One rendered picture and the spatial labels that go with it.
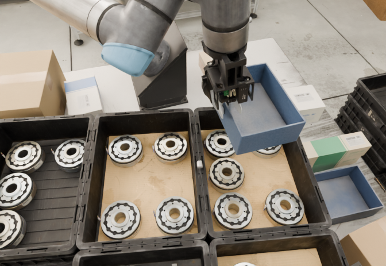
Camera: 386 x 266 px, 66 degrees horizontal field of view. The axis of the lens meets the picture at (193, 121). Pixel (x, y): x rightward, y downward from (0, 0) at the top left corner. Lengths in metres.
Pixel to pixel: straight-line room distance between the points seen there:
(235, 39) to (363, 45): 2.68
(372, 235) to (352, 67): 2.04
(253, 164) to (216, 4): 0.61
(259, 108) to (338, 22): 2.62
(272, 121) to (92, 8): 0.46
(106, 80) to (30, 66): 0.32
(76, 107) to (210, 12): 0.83
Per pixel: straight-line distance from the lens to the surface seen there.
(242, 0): 0.44
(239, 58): 0.49
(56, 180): 0.98
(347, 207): 1.12
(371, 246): 0.92
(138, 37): 0.47
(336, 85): 2.59
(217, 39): 0.47
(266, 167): 0.95
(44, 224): 0.93
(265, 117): 0.74
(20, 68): 1.26
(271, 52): 1.55
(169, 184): 0.89
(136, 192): 0.89
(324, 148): 1.06
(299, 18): 3.23
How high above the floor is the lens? 1.63
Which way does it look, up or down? 51 degrees down
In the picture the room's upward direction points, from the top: 1 degrees clockwise
